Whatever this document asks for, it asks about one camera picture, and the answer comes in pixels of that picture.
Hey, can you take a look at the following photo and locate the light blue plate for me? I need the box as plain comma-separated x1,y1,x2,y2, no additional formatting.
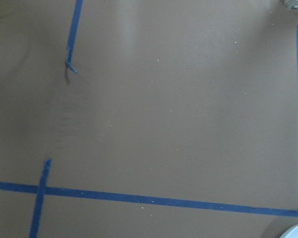
280,224,298,238

